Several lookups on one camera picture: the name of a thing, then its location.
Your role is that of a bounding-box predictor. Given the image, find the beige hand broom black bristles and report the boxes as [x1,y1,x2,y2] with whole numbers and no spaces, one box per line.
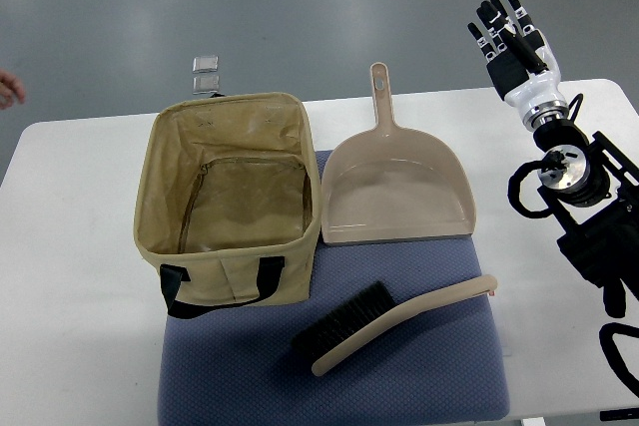
[291,274,498,377]

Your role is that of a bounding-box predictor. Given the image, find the beige plastic dustpan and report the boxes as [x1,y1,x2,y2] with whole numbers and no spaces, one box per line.
[321,62,476,244]

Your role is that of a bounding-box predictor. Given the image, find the blue quilted mat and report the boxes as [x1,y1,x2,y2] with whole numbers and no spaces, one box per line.
[157,149,511,426]

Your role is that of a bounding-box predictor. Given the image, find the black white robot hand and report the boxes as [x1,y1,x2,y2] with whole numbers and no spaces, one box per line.
[467,0,569,132]

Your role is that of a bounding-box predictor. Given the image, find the yellow fabric bag black handles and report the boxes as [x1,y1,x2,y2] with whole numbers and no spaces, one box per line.
[134,93,322,319]

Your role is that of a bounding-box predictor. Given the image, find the black cable loop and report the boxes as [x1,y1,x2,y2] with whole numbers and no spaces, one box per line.
[598,321,639,398]

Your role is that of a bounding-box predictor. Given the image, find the upper silver floor plate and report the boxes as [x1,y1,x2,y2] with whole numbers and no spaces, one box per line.
[192,55,219,74]

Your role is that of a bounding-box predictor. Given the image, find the person hand at edge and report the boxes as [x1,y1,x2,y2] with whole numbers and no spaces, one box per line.
[0,69,26,110]

